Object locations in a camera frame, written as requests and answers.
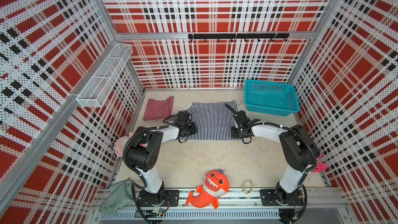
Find red shark plush toy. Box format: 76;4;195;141
185;170;230;209

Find pink plush toy red dress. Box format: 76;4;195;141
114;132;134;158

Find aluminium front rail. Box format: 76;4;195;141
90;187;349;222

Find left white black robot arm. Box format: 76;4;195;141
122;111;198;206

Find maroon tank top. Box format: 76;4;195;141
143;96;174;121

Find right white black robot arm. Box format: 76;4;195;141
225;103;320;206

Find black wall hook rail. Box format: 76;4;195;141
188;33;290;40

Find striped black white tank top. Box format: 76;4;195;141
179;101;237;143

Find white plush toy yellow glasses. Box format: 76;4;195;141
312;154;328;173

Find clear plastic ring loop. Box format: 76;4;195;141
242;179;255;195

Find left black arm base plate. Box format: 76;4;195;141
137;190;180;207

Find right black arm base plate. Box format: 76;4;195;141
260;189;304;207

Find white wire mesh shelf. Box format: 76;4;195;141
77;43;132;108

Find teal plastic basket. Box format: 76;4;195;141
244;80;300;116

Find green cloth rag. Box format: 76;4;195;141
99;178;134;215

